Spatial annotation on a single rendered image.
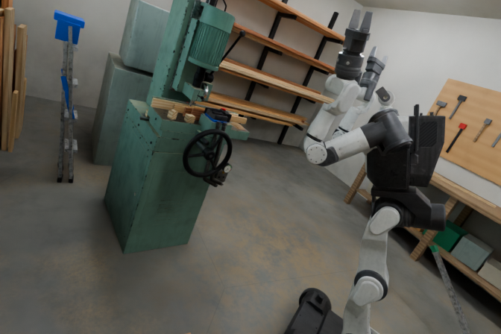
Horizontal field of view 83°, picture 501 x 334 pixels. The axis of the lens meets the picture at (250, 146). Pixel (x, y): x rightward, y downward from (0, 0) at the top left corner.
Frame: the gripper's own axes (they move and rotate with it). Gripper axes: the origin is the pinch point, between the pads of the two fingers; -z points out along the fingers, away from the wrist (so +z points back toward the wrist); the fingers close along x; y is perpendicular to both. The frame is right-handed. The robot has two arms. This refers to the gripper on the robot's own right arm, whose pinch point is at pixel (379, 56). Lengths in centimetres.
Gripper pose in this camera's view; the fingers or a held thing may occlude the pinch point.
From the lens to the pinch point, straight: 178.5
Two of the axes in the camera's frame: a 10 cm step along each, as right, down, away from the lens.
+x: -7.9, -3.0, -5.4
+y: -5.0, -2.0, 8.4
